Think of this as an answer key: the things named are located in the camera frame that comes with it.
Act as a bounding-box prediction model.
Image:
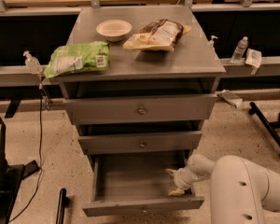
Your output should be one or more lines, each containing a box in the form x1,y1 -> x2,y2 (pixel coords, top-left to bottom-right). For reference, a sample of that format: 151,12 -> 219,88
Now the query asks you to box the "black stand base right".
248,102 -> 280,157

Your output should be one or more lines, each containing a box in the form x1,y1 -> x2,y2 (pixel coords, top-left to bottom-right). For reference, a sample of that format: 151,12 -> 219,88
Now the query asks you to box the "small white pump bottle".
207,35 -> 218,51

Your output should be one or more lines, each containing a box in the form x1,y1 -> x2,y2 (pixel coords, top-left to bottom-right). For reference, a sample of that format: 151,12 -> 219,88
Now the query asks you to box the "white wipes packet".
245,49 -> 262,68

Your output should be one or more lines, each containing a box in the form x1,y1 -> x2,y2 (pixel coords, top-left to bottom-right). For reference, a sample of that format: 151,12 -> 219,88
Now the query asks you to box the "black monitor stand left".
0,117 -> 40,224

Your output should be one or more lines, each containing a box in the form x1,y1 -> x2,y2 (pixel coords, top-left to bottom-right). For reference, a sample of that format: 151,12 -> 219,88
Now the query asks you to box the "grey drawer cabinet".
51,5 -> 226,179

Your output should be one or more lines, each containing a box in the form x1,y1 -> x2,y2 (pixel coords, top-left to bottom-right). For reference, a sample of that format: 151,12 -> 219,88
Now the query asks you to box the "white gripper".
165,166 -> 199,197

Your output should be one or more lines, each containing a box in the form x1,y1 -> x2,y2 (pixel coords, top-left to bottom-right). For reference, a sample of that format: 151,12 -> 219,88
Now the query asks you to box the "folded cloth on ledge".
217,90 -> 243,107

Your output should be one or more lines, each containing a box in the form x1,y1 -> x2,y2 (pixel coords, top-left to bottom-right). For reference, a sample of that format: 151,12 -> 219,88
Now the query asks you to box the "clear water bottle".
231,36 -> 248,63

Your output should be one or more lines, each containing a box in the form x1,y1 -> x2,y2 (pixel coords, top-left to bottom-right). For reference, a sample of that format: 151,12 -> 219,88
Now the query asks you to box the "grey middle drawer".
78,131 -> 202,155

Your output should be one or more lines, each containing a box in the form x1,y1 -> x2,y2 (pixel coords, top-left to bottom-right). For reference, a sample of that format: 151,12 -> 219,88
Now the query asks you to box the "white paper bowl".
96,20 -> 133,42

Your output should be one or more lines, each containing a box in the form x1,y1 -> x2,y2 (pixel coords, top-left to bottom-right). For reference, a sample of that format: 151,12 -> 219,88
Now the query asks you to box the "grey bottom drawer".
83,150 -> 203,217

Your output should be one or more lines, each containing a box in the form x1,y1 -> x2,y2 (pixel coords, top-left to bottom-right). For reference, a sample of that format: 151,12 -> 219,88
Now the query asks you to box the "grey top drawer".
65,94 -> 217,125

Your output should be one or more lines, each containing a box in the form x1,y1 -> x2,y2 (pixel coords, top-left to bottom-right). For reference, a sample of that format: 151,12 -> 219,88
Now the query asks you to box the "black cable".
7,83 -> 52,224

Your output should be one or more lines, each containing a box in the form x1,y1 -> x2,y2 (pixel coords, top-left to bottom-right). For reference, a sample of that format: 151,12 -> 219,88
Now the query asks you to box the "black tube on floor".
56,188 -> 70,224

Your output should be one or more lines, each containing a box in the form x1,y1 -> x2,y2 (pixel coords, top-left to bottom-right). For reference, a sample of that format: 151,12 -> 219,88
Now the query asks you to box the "green chip bag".
44,41 -> 109,78

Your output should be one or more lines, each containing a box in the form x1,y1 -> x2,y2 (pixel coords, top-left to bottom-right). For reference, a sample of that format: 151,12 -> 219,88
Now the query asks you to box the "brown yellow snack bag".
123,19 -> 191,52

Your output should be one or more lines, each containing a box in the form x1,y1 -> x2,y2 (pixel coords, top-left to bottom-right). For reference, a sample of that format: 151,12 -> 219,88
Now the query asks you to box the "clear sanitizer pump bottle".
23,50 -> 43,74

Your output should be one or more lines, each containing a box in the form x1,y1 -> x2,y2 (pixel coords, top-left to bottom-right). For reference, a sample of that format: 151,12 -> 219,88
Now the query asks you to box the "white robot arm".
167,155 -> 280,224

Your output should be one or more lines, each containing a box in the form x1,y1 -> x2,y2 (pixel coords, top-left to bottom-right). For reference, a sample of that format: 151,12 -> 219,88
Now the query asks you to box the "grey drawer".
78,131 -> 202,155
65,94 -> 217,125
83,150 -> 203,217

